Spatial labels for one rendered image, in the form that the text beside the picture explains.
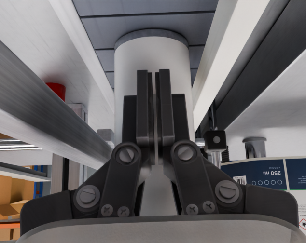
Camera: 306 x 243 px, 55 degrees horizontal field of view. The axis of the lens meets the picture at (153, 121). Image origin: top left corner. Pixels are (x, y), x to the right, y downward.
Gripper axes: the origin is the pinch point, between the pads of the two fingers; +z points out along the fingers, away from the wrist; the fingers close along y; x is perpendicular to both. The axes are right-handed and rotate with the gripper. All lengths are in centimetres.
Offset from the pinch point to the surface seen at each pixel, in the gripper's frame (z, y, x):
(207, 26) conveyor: 6.7, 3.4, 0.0
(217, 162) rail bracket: 10.5, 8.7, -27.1
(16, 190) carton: 101, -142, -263
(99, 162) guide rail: -1.3, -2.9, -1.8
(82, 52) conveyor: 7.9, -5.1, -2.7
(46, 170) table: 144, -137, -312
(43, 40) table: 14.6, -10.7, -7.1
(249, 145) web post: 19.1, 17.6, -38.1
